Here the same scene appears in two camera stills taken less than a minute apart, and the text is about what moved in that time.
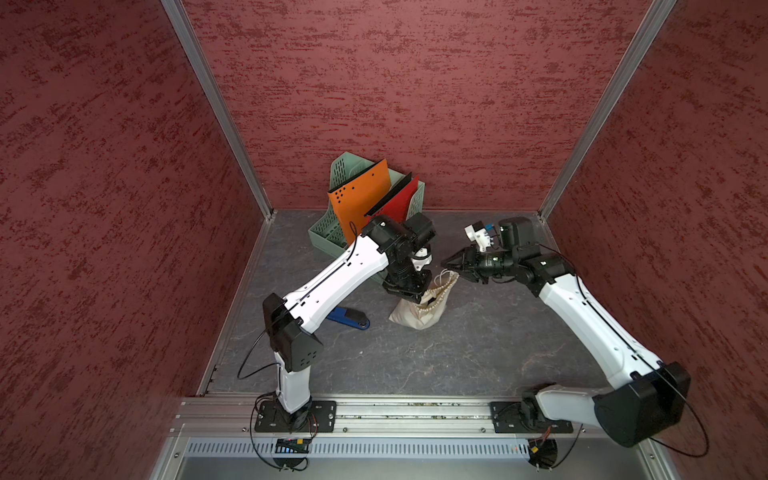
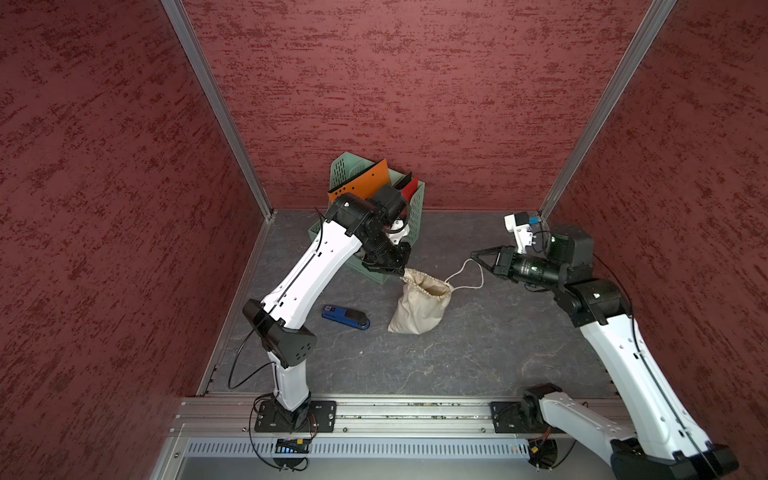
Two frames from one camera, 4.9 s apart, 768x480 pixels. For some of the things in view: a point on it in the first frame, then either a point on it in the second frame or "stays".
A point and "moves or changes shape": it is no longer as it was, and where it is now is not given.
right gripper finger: (465, 261) -> (502, 265)
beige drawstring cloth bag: (421, 315) moves or changes shape
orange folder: (353, 199) stays
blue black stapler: (350, 317) stays
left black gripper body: (403, 279) -> (380, 251)
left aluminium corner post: (179, 16) stays
